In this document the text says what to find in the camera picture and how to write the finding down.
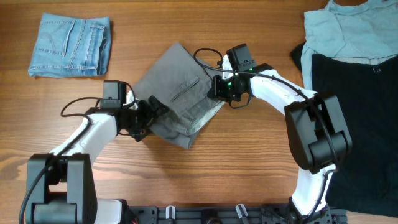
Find dark navy garment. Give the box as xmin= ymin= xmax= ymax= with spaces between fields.
xmin=289 ymin=41 xmax=398 ymax=218

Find grey shorts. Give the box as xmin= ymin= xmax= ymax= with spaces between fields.
xmin=133 ymin=42 xmax=224 ymax=149

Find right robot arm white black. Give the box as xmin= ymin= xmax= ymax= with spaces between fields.
xmin=208 ymin=44 xmax=352 ymax=223

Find light blue t-shirt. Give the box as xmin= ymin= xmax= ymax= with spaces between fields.
xmin=300 ymin=0 xmax=397 ymax=89

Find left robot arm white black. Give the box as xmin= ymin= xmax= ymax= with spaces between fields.
xmin=19 ymin=80 xmax=169 ymax=223

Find folded blue denim jeans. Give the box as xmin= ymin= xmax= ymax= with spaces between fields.
xmin=28 ymin=13 xmax=111 ymax=78

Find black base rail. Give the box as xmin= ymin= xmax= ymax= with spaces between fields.
xmin=124 ymin=203 xmax=348 ymax=224

